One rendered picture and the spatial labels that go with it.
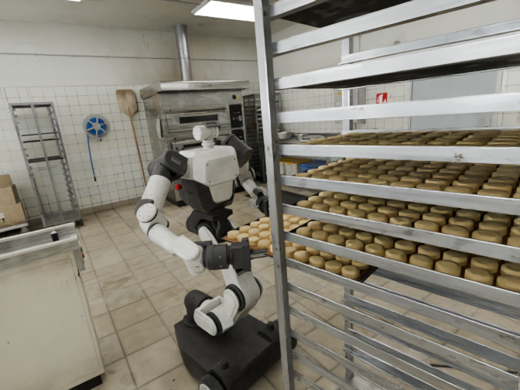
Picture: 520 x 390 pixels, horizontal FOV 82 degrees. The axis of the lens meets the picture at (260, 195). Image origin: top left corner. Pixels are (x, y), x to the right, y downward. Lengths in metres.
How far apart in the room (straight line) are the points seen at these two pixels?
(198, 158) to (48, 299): 1.04
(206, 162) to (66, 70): 4.75
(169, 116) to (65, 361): 3.83
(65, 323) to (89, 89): 4.53
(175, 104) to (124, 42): 1.55
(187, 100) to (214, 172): 3.91
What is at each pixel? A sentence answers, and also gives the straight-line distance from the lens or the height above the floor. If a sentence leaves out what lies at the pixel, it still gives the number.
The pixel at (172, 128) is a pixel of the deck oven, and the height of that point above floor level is 1.32.
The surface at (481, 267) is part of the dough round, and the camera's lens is 0.85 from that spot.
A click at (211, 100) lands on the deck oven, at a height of 1.70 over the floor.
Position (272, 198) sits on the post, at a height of 1.18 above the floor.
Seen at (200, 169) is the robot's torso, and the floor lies 1.21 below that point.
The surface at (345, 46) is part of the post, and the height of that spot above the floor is 1.63.
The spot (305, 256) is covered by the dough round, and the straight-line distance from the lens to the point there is 1.00.
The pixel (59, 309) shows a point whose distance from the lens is 1.92.
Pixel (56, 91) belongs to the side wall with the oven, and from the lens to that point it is 5.91.
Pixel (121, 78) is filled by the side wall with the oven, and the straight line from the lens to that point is 6.06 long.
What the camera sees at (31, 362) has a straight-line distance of 2.05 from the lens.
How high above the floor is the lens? 1.43
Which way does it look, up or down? 15 degrees down
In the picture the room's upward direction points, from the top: 5 degrees counter-clockwise
